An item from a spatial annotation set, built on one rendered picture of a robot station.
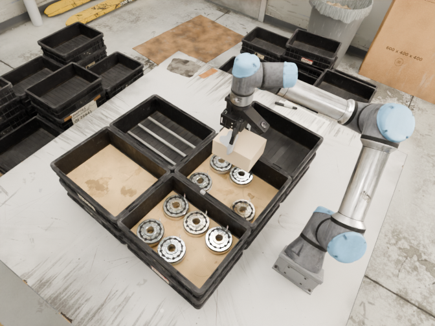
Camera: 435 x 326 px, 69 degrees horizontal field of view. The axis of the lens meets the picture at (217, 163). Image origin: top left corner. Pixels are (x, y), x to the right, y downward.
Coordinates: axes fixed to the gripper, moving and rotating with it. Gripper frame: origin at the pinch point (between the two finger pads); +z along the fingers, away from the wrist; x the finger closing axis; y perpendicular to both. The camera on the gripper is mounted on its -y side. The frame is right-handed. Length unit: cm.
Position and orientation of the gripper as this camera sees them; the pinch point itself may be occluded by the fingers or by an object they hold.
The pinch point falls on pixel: (239, 143)
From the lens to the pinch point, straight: 117.6
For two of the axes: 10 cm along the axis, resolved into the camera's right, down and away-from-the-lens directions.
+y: -8.3, -4.6, 3.0
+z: -0.6, 6.2, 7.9
